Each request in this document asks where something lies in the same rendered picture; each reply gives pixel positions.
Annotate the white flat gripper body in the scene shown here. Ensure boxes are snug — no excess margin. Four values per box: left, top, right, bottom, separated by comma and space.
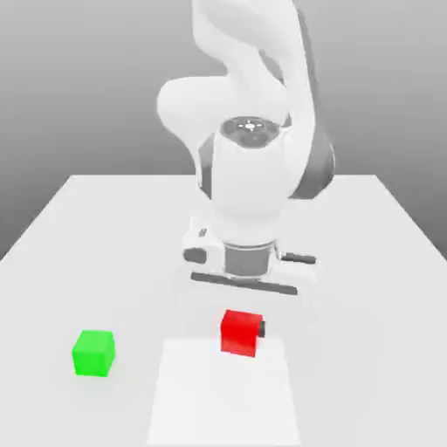
182, 266, 319, 304

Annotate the small red cube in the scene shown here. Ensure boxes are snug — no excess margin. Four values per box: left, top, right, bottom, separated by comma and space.
219, 308, 264, 359

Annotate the small green cube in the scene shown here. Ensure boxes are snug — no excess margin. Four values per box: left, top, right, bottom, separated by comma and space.
71, 328, 116, 378

